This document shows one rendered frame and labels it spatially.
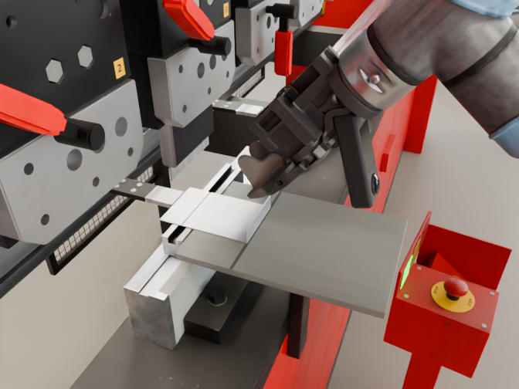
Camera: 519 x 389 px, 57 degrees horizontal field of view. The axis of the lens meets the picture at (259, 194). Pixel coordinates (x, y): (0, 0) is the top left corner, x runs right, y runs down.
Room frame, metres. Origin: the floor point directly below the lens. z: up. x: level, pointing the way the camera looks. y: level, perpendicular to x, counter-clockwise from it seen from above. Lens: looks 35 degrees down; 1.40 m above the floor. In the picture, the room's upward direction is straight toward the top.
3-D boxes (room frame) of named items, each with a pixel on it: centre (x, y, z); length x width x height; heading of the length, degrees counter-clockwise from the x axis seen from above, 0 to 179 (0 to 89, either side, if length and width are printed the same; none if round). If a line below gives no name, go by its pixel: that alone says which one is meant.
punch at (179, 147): (0.54, 0.09, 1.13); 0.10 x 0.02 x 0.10; 158
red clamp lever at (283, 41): (0.66, -0.03, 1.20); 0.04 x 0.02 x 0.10; 68
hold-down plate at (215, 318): (0.56, 0.02, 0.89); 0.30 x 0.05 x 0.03; 158
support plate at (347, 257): (0.49, -0.05, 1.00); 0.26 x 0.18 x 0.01; 68
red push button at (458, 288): (0.59, -0.34, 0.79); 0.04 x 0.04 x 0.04
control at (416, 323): (0.63, -0.35, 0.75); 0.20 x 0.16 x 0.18; 150
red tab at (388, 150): (1.43, -0.44, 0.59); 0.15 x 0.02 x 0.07; 158
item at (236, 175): (0.57, 0.08, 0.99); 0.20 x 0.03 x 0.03; 158
